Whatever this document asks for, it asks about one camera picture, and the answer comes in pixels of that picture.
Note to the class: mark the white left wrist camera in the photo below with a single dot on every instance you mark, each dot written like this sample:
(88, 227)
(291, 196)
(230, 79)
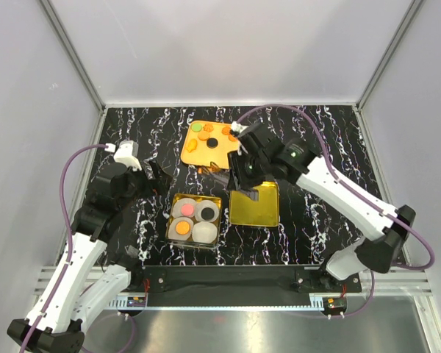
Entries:
(125, 153)

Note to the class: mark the black round cookie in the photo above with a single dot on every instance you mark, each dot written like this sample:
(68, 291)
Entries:
(207, 213)
(212, 143)

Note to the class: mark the gold cookie tin box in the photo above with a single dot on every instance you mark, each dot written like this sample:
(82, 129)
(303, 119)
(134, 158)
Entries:
(190, 243)

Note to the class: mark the orange fish cookie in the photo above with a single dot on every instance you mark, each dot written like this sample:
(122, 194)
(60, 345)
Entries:
(191, 145)
(212, 168)

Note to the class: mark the white paper cup back left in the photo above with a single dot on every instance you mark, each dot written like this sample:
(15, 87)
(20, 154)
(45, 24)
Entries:
(176, 210)

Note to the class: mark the white paper cup front right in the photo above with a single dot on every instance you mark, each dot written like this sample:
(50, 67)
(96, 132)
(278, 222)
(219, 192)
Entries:
(204, 232)

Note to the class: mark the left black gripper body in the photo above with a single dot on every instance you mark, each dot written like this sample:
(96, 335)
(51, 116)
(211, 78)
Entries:
(139, 184)

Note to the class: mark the green round cookie top left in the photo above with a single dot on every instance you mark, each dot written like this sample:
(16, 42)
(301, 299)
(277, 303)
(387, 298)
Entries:
(197, 127)

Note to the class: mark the black round cookie on tray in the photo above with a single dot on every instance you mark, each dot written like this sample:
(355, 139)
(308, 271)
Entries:
(212, 143)

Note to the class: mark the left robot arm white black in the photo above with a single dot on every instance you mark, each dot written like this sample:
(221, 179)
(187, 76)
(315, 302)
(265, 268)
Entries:
(65, 311)

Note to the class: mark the white paper cup back right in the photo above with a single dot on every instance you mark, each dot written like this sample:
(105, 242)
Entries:
(203, 204)

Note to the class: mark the aluminium frame rail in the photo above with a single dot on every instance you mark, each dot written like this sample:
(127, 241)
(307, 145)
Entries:
(397, 282)

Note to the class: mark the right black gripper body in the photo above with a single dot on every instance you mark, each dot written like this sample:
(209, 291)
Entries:
(249, 172)

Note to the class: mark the gold tin lid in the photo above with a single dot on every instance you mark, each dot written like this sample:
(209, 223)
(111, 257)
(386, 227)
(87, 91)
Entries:
(264, 212)

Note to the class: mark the orange fish cookie top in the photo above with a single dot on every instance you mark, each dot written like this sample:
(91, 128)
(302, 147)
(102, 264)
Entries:
(212, 168)

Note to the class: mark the white paper cup front left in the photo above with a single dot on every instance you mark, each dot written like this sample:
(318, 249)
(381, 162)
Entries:
(172, 235)

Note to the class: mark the orange plastic tray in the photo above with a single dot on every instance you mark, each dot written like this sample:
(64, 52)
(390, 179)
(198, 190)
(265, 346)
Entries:
(204, 155)

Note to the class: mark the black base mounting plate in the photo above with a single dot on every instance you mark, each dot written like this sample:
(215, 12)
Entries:
(302, 278)

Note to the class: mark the white paper cup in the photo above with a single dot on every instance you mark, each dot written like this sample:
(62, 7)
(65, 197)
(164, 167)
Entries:
(204, 232)
(172, 235)
(176, 210)
(203, 204)

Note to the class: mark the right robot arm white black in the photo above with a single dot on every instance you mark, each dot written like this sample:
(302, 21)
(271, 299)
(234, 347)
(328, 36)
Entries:
(384, 228)

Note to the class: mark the pink round cookie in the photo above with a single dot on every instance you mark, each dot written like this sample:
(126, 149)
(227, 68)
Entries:
(187, 210)

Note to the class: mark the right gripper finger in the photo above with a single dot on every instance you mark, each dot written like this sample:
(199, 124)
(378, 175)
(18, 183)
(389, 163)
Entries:
(224, 179)
(252, 194)

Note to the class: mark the orange scalloped cookie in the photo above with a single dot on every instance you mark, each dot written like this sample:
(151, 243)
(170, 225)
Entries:
(232, 138)

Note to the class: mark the orange round cookie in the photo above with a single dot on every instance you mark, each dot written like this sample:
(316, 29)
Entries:
(203, 135)
(183, 228)

